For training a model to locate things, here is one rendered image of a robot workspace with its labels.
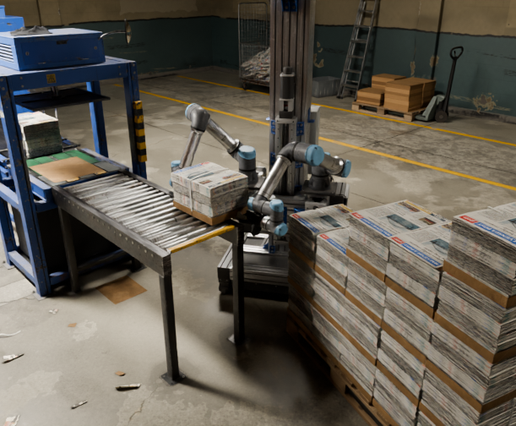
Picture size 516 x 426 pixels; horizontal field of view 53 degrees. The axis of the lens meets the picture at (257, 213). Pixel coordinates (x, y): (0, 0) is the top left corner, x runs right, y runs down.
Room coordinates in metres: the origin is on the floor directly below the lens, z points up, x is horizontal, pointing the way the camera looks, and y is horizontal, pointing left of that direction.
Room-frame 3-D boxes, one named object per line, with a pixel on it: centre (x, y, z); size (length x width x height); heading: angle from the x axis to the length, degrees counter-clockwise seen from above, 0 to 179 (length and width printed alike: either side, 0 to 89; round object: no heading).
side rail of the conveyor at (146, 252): (2.77, 0.92, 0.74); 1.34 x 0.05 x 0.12; 43
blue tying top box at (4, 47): (3.68, 1.43, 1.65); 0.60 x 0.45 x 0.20; 133
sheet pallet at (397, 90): (8.94, -2.38, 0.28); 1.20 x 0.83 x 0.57; 43
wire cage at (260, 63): (10.84, -0.30, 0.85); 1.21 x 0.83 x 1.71; 43
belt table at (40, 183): (3.68, 1.43, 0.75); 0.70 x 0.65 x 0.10; 43
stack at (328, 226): (2.29, -0.61, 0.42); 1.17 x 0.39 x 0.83; 26
